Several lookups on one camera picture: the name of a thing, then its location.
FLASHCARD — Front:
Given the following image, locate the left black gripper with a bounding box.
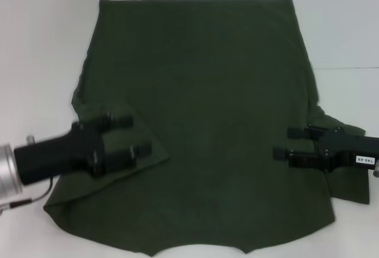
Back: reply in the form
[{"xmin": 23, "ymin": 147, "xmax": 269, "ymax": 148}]
[{"xmin": 13, "ymin": 114, "xmax": 153, "ymax": 186}]

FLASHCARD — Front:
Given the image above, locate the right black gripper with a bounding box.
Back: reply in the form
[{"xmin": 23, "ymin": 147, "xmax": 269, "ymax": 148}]
[{"xmin": 272, "ymin": 125, "xmax": 379, "ymax": 172}]

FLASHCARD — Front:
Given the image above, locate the left arm cable with plug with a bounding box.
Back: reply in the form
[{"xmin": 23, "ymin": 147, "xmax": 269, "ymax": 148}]
[{"xmin": 0, "ymin": 178, "xmax": 54, "ymax": 211}]

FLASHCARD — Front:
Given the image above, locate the dark green shirt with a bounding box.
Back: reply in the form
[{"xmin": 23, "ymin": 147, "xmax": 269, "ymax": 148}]
[{"xmin": 42, "ymin": 0, "xmax": 371, "ymax": 258}]

